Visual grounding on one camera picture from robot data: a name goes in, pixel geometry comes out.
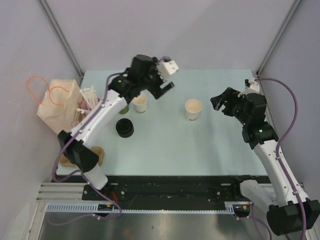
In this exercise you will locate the aluminium rail frame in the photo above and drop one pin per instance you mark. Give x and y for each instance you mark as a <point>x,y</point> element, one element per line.
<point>60,191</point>

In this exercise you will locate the stack of black lids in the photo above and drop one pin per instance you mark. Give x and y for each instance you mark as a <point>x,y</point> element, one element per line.
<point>124,128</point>

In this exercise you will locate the brown pulp cup carrier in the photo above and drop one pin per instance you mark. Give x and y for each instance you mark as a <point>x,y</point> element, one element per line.
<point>65,162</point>

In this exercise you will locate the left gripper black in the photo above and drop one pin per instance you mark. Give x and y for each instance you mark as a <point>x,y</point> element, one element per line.
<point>154,69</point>

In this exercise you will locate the paper bag with orange handles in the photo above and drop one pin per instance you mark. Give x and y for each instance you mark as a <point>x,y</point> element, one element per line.
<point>59,107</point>

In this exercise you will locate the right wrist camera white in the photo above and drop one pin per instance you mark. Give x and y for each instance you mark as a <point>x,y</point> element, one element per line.
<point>251,86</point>

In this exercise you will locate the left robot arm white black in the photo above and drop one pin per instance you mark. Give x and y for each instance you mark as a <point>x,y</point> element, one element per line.
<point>76,144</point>

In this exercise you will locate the green paper cup stack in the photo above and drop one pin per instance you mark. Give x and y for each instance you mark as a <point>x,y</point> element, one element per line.
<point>124,110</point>

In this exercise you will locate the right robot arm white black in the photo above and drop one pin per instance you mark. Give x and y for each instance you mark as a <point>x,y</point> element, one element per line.
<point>288,209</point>

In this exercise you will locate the pink holder cup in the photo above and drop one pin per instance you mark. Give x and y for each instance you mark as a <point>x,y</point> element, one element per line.
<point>82,109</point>

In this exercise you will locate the bundle of white stirrers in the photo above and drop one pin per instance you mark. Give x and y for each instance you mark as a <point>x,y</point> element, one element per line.
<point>90,96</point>

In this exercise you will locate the white paper cup stack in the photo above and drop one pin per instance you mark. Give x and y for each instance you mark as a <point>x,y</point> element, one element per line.
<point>140,103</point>

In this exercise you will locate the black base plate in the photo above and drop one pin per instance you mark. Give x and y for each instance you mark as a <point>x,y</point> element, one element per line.
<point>233,180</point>

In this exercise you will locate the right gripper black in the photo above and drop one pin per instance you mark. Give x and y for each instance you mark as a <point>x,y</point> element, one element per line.
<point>230,95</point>

